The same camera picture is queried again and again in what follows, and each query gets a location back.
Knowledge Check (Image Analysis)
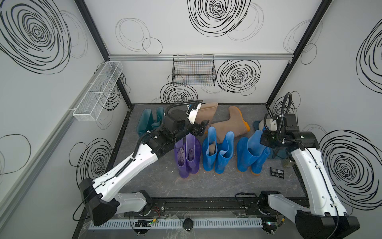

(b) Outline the purple rain boot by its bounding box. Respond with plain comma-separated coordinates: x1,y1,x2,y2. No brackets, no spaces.
186,134,202,174
174,139,189,178

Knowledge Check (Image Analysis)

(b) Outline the blue rain boot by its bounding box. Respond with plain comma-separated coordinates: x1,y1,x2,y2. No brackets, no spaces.
251,147,271,175
214,131,234,174
236,130,266,172
202,126,217,172

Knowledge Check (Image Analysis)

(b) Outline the beige rain boot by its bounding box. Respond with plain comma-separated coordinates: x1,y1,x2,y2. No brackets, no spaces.
195,102,218,124
211,106,250,144

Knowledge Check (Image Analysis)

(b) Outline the dark green rain boot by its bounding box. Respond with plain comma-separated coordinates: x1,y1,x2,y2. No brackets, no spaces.
151,107,164,129
136,109,154,136

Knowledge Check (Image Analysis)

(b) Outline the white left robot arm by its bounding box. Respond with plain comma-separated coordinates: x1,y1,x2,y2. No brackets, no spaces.
79,100,208,226

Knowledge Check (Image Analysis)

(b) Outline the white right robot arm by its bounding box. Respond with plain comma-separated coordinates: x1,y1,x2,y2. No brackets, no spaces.
260,92,360,239

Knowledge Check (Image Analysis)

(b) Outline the teal square tray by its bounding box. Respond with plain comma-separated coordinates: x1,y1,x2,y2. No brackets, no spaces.
253,119,288,159

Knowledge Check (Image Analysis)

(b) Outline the small black packet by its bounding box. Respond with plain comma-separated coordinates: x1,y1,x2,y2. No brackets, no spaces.
270,167,285,179

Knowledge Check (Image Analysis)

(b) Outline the black round knob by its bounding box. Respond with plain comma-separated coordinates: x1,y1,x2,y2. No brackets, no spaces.
183,218,194,232

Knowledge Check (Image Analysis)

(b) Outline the black wire basket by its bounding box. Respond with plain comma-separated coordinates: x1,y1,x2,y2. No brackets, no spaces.
171,54,217,87

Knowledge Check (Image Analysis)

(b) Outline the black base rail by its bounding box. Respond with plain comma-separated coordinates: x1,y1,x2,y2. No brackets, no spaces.
86,195,311,216

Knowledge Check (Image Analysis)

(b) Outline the white wire basket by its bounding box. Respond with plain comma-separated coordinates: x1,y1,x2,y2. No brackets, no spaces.
73,61,123,121

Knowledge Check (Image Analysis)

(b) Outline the white slotted cable duct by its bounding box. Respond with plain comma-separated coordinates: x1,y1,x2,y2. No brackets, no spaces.
89,218,263,230

